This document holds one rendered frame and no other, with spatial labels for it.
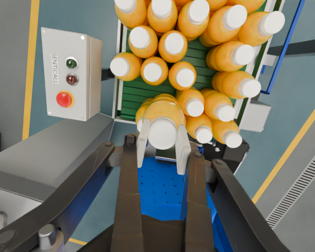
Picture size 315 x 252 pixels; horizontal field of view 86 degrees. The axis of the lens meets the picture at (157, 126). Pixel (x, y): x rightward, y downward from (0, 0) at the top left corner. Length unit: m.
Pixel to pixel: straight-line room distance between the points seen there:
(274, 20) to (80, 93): 0.44
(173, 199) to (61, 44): 0.45
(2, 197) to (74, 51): 0.56
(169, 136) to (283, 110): 1.69
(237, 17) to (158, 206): 0.44
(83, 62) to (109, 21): 1.17
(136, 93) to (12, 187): 0.53
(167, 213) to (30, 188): 0.52
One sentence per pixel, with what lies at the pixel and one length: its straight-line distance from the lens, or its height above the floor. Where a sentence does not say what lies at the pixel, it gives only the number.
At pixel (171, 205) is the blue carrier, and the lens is 0.45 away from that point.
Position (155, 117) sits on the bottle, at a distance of 0.24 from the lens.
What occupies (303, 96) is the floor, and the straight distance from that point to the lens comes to 1.92.
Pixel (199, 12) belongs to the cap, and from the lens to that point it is 0.40.
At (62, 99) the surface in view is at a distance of 0.46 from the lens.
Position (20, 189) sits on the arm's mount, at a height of 1.05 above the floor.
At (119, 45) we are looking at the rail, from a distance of 0.54.
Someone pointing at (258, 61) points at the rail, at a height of 0.97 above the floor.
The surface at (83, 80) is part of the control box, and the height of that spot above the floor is 1.10.
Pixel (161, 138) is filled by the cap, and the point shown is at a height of 1.30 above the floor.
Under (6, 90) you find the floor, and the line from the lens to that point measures 2.10.
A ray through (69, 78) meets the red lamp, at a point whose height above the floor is 1.11.
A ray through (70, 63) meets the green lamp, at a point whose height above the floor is 1.11.
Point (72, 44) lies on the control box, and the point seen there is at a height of 1.10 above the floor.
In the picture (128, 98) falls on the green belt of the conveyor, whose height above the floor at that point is 0.90.
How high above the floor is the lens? 1.50
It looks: 70 degrees down
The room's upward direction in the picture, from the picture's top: 172 degrees counter-clockwise
